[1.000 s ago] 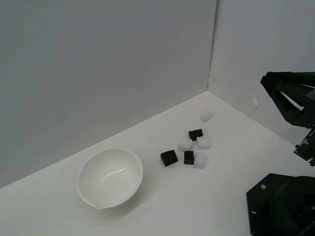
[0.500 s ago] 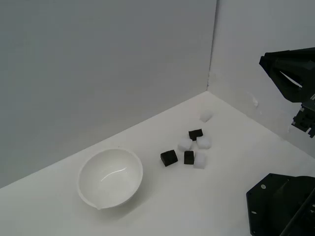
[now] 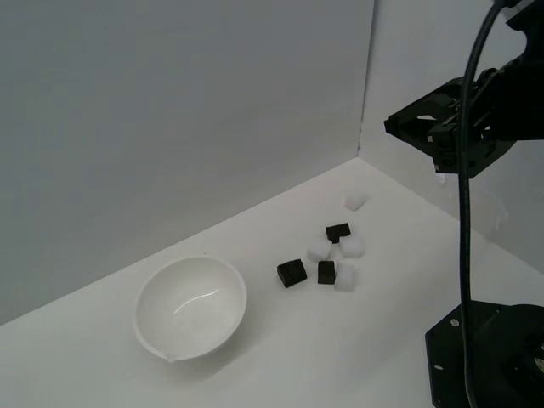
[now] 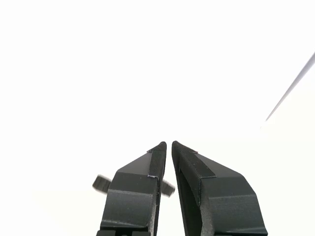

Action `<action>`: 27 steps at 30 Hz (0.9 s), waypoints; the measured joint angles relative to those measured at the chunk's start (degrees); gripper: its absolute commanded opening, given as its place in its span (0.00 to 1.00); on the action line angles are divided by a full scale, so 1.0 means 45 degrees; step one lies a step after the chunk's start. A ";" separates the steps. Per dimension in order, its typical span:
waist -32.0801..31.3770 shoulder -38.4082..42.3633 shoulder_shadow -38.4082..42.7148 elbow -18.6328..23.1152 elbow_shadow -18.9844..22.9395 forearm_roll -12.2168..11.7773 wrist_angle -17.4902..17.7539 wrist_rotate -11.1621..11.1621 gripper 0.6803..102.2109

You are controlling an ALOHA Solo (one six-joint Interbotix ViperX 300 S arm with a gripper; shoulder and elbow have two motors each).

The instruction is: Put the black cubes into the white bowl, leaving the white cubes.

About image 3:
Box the black foam cube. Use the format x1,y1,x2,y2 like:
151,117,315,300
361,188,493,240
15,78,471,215
276,258,309,290
316,260,337,286
325,222,352,245

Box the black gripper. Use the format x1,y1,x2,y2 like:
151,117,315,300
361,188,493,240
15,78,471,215
383,54,544,179

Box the large clear tape piece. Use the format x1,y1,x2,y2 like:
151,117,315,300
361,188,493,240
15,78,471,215
494,198,510,233

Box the thick black camera cable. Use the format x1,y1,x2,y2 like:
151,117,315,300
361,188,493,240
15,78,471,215
456,0,518,408

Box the white ceramic bowl with spout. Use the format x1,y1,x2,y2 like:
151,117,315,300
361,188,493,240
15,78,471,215
134,256,248,365

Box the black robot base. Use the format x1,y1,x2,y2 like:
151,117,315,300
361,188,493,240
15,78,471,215
424,299,544,408

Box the white foam cube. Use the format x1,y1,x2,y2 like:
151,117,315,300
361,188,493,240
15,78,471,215
305,239,333,263
338,235,366,259
333,259,359,294
343,191,369,213

